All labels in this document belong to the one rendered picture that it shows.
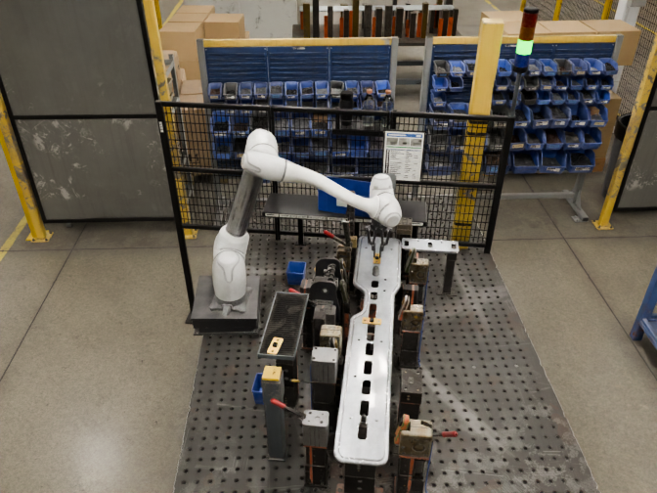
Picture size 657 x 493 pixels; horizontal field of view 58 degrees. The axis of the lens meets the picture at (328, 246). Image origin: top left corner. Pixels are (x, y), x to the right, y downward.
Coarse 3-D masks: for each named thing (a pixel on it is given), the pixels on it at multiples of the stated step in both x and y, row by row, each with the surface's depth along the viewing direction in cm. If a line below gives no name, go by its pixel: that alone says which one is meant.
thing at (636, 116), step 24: (648, 72) 427; (648, 96) 437; (648, 120) 452; (624, 144) 463; (648, 144) 464; (624, 168) 472; (648, 168) 477; (624, 192) 488; (648, 192) 490; (600, 216) 503
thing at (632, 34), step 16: (496, 16) 554; (512, 16) 554; (512, 32) 507; (544, 32) 507; (560, 32) 508; (576, 32) 509; (592, 32) 510; (608, 32) 511; (624, 32) 512; (640, 32) 513; (624, 48) 520; (624, 64) 528; (608, 112) 554; (608, 128) 563; (608, 144) 573
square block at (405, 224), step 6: (402, 222) 312; (408, 222) 312; (402, 228) 312; (408, 228) 311; (402, 234) 314; (408, 234) 313; (402, 252) 321; (402, 258) 326; (402, 264) 328; (402, 270) 330; (402, 276) 331
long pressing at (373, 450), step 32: (384, 256) 297; (384, 288) 276; (352, 320) 257; (384, 320) 258; (352, 352) 242; (384, 352) 242; (352, 384) 228; (384, 384) 228; (352, 416) 215; (384, 416) 215; (352, 448) 204; (384, 448) 204
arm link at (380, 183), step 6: (378, 174) 270; (384, 174) 271; (372, 180) 269; (378, 180) 267; (384, 180) 267; (390, 180) 269; (372, 186) 269; (378, 186) 267; (384, 186) 267; (390, 186) 269; (372, 192) 269; (378, 192) 267; (384, 192) 266; (390, 192) 267
